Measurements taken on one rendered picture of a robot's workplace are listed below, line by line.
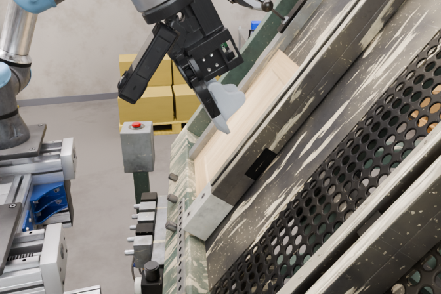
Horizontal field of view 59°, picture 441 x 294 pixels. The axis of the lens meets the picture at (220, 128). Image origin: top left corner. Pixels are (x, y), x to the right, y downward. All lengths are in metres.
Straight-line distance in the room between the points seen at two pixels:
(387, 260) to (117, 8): 4.44
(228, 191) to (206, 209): 0.07
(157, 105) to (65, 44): 1.54
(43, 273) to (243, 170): 0.48
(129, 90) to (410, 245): 0.40
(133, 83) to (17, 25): 0.88
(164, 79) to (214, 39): 3.52
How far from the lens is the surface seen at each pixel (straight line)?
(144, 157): 1.62
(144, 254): 1.28
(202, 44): 0.52
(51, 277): 0.92
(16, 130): 1.33
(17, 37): 1.38
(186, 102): 3.75
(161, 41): 0.52
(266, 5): 1.24
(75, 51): 4.85
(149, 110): 3.76
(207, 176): 1.22
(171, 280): 1.01
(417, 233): 0.53
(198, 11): 0.53
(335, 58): 0.90
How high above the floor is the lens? 1.55
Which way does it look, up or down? 23 degrees down
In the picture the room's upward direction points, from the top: straight up
